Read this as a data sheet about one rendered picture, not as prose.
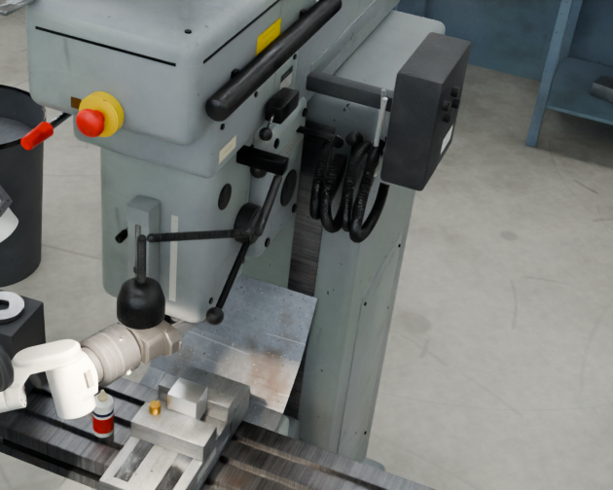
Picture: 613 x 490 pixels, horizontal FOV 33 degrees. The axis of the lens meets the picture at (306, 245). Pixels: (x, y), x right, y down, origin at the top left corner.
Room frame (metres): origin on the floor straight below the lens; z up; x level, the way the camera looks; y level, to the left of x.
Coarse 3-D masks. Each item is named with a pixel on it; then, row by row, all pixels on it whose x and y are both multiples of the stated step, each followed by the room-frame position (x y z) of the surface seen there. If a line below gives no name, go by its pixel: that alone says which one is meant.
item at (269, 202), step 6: (276, 180) 1.40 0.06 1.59; (270, 186) 1.39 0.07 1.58; (276, 186) 1.39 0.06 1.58; (270, 192) 1.36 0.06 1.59; (276, 192) 1.37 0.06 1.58; (270, 198) 1.35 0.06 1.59; (264, 204) 1.33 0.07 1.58; (270, 204) 1.33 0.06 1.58; (264, 210) 1.31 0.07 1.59; (264, 216) 1.30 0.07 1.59; (258, 222) 1.28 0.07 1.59; (264, 222) 1.28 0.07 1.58; (258, 228) 1.26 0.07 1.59; (264, 228) 1.27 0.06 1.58; (258, 234) 1.25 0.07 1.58
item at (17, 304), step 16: (0, 304) 1.58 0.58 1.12; (16, 304) 1.57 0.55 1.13; (32, 304) 1.59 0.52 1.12; (0, 320) 1.52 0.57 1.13; (16, 320) 1.54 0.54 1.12; (32, 320) 1.56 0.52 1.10; (0, 336) 1.49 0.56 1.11; (16, 336) 1.50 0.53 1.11; (32, 336) 1.56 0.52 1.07; (16, 352) 1.50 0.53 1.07; (32, 384) 1.54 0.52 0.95
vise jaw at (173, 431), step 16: (144, 416) 1.40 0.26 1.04; (160, 416) 1.40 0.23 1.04; (176, 416) 1.41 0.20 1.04; (144, 432) 1.37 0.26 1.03; (160, 432) 1.36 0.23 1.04; (176, 432) 1.37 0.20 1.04; (192, 432) 1.37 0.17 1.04; (208, 432) 1.38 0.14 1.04; (176, 448) 1.35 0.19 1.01; (192, 448) 1.34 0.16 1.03; (208, 448) 1.36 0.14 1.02
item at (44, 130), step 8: (56, 120) 1.30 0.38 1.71; (64, 120) 1.31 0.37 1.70; (40, 128) 1.26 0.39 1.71; (48, 128) 1.27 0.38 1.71; (24, 136) 1.24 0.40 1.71; (32, 136) 1.24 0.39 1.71; (40, 136) 1.25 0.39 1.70; (48, 136) 1.26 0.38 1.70; (24, 144) 1.23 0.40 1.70; (32, 144) 1.23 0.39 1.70
